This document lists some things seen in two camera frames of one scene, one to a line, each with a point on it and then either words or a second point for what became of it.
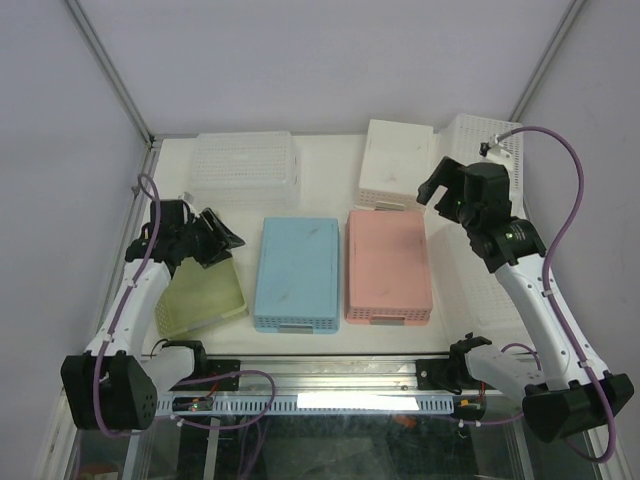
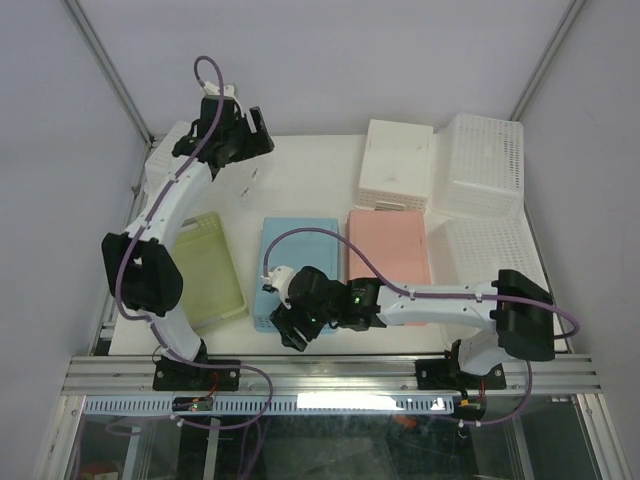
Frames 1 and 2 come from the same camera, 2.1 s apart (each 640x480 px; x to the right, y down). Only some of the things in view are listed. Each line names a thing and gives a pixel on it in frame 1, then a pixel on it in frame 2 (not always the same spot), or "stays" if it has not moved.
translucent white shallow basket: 244,171 to 164,160
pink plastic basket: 388,277 stays
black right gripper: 449,175 to 282,318
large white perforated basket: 460,141 stays
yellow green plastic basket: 195,296 stays
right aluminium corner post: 548,56 stays
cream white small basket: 397,161 stays
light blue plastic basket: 297,288 stays
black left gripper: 216,251 to 260,142
